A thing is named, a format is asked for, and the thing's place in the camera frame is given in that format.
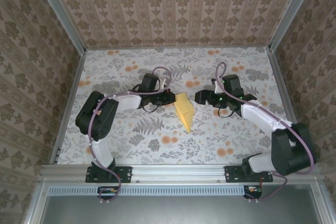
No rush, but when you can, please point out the yellow cloth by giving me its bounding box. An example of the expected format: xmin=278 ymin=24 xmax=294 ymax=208
xmin=174 ymin=92 xmax=195 ymax=133

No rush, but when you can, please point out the floral table cover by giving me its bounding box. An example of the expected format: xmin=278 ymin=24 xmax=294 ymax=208
xmin=56 ymin=47 xmax=302 ymax=166

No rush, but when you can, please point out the black connector board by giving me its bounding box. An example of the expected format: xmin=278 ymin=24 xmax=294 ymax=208
xmin=97 ymin=185 xmax=119 ymax=200
xmin=243 ymin=185 xmax=264 ymax=199

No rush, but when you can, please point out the grey metal panel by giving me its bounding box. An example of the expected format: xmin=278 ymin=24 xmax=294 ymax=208
xmin=40 ymin=195 xmax=320 ymax=224

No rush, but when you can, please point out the thin black left gripper cable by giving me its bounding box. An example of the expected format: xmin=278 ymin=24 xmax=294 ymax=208
xmin=140 ymin=103 xmax=169 ymax=114

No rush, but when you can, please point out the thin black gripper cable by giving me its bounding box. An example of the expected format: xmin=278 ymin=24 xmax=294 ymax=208
xmin=215 ymin=104 xmax=237 ymax=118
xmin=140 ymin=103 xmax=169 ymax=114

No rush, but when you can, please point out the thin black right gripper cable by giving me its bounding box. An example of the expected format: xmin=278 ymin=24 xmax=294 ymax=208
xmin=215 ymin=104 xmax=237 ymax=118

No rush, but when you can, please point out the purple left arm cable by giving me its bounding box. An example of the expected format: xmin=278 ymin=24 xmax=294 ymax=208
xmin=88 ymin=66 xmax=173 ymax=205

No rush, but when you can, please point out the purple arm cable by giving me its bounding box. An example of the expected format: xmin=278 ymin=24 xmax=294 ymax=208
xmin=88 ymin=66 xmax=173 ymax=205
xmin=214 ymin=62 xmax=316 ymax=204

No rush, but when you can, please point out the thin aluminium wall rail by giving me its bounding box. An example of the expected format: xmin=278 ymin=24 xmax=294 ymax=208
xmin=85 ymin=46 xmax=271 ymax=51

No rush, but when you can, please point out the long aluminium base rail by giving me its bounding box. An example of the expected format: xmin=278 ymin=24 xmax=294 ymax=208
xmin=39 ymin=163 xmax=321 ymax=183

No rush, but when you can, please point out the aluminium side rail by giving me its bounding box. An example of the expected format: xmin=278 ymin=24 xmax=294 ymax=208
xmin=49 ymin=49 xmax=87 ymax=166
xmin=269 ymin=48 xmax=313 ymax=166

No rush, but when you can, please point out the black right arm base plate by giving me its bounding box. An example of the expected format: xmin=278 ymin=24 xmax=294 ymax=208
xmin=224 ymin=165 xmax=274 ymax=183

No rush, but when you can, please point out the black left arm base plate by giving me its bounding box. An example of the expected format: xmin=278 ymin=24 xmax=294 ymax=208
xmin=85 ymin=165 xmax=133 ymax=183

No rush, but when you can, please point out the grey slotted cable duct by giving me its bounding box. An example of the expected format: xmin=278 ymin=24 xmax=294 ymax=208
xmin=48 ymin=185 xmax=263 ymax=196

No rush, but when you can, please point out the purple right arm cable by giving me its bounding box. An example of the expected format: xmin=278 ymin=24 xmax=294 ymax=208
xmin=214 ymin=62 xmax=316 ymax=204

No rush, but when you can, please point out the aluminium corner post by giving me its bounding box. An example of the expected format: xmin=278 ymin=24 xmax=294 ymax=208
xmin=33 ymin=0 xmax=87 ymax=53
xmin=268 ymin=0 xmax=323 ymax=51

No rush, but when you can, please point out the aluminium frame bar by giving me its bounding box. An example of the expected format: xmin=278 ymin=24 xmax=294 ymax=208
xmin=311 ymin=182 xmax=333 ymax=224
xmin=23 ymin=182 xmax=50 ymax=224

